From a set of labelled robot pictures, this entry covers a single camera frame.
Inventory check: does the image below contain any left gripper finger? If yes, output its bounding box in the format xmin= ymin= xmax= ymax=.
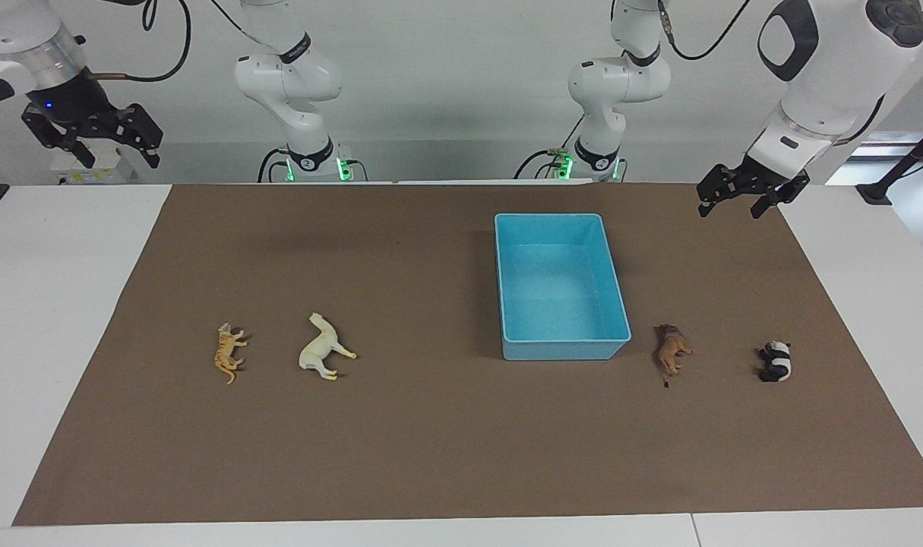
xmin=696 ymin=163 xmax=740 ymax=220
xmin=749 ymin=179 xmax=811 ymax=220

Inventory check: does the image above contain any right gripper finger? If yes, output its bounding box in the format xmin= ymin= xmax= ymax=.
xmin=119 ymin=102 xmax=164 ymax=169
xmin=21 ymin=105 xmax=98 ymax=170

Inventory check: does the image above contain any black white panda toy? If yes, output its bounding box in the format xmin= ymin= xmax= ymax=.
xmin=757 ymin=340 xmax=794 ymax=383

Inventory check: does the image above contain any brown lion toy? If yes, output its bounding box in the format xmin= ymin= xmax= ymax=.
xmin=653 ymin=324 xmax=694 ymax=388

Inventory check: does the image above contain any orange tiger toy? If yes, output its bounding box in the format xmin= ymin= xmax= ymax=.
xmin=214 ymin=322 xmax=248 ymax=385

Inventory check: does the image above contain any cream horse toy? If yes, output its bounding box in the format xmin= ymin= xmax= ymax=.
xmin=298 ymin=312 xmax=358 ymax=381

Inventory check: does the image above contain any light blue storage box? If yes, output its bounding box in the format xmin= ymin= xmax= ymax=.
xmin=494 ymin=213 xmax=633 ymax=362

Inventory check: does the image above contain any black clamp stand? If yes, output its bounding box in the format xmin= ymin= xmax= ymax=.
xmin=856 ymin=118 xmax=923 ymax=206

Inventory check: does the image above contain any brown table mat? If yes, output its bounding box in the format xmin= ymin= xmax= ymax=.
xmin=11 ymin=181 xmax=923 ymax=527

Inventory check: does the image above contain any white wall power box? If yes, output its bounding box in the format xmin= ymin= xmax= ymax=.
xmin=54 ymin=144 xmax=138 ymax=186

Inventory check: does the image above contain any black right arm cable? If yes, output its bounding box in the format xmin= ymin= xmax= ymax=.
xmin=89 ymin=0 xmax=258 ymax=84

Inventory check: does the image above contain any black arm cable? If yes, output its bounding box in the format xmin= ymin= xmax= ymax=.
xmin=657 ymin=0 xmax=752 ymax=62
xmin=89 ymin=0 xmax=258 ymax=84

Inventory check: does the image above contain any grey window frame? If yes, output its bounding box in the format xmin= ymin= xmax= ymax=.
xmin=847 ymin=131 xmax=923 ymax=165

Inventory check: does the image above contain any black right base cable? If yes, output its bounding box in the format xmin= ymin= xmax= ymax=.
xmin=257 ymin=146 xmax=371 ymax=184

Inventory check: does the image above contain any black base cable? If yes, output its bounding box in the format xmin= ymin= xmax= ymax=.
xmin=257 ymin=146 xmax=371 ymax=184
xmin=513 ymin=114 xmax=588 ymax=181

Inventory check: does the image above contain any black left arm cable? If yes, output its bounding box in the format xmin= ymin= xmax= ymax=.
xmin=657 ymin=0 xmax=752 ymax=62

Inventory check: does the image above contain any black left base cable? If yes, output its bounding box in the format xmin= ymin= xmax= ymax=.
xmin=513 ymin=114 xmax=588 ymax=181

